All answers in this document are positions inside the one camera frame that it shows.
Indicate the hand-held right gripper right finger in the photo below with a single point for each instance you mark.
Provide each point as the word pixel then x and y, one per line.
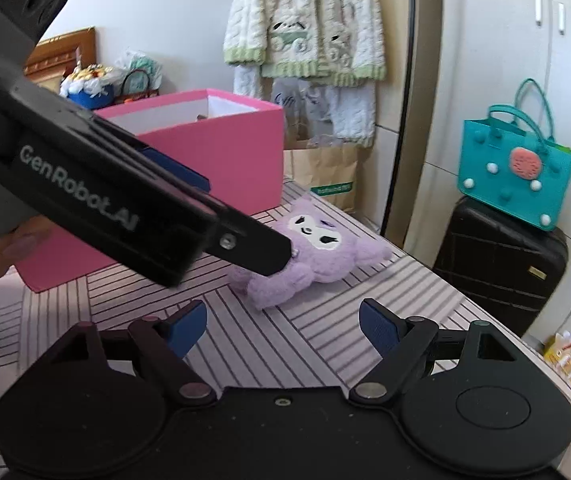
pixel 378 330

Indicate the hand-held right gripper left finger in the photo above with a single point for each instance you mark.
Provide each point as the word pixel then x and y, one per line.
pixel 188 327

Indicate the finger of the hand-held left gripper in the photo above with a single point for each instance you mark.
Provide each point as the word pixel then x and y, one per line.
pixel 180 172
pixel 255 247

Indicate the pink cardboard box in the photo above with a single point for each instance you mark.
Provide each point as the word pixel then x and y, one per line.
pixel 215 160

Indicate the purple plush toy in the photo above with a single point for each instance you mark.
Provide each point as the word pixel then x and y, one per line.
pixel 325 260

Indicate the person's left hand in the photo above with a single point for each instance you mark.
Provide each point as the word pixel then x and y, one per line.
pixel 0 260

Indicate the striped table cloth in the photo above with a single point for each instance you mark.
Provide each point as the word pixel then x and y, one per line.
pixel 315 330

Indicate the flower bouquet blue wrap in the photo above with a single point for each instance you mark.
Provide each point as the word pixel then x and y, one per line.
pixel 90 92

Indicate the brown handbag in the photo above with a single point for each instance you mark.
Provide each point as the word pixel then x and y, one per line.
pixel 138 92

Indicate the brown paper bag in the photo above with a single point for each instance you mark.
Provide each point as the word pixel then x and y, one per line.
pixel 325 170

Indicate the green and white plastic pack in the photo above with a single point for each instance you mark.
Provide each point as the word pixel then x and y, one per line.
pixel 140 60

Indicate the black suitcase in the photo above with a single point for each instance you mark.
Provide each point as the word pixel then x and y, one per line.
pixel 490 270

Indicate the grey fluffy pants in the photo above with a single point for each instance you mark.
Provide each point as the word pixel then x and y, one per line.
pixel 345 115

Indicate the white and green fluffy robe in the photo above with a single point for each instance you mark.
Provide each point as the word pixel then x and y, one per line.
pixel 265 10

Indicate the teal felt tote bag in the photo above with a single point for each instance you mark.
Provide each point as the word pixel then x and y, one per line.
pixel 490 185

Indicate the black clothes rack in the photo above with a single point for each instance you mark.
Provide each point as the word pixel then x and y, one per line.
pixel 410 60

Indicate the grey wardrobe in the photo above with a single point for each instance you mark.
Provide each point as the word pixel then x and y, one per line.
pixel 490 35

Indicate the carved wooden frame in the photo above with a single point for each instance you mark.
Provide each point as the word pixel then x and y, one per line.
pixel 60 50

